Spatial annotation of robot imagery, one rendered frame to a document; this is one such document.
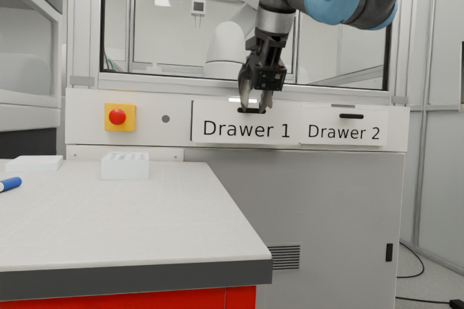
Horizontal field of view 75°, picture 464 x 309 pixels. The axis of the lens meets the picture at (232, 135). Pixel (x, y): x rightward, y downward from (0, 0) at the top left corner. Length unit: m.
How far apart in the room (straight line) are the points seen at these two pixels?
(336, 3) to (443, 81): 1.97
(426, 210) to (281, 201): 1.70
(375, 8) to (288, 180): 0.53
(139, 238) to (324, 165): 0.74
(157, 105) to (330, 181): 0.57
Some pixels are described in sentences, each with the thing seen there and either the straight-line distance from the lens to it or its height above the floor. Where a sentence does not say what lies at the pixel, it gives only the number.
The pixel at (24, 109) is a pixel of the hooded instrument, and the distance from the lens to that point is 1.52.
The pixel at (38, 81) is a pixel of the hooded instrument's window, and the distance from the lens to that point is 1.70.
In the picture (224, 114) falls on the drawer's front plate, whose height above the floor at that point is 0.89.
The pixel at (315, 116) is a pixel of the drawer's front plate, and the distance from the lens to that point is 0.93.
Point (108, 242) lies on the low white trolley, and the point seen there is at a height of 0.76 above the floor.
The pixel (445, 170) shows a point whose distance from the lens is 2.41.
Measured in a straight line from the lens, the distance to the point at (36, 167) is 0.73.
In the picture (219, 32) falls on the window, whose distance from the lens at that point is 0.92.
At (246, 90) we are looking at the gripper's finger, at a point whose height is 0.95.
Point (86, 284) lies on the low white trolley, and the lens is 0.30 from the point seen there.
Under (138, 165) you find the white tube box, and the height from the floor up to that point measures 0.79.
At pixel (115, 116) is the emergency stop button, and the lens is 0.80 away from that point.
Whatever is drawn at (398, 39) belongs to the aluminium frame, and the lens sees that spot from 1.13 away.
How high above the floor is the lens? 0.88
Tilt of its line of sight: 3 degrees down
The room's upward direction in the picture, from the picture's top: 2 degrees clockwise
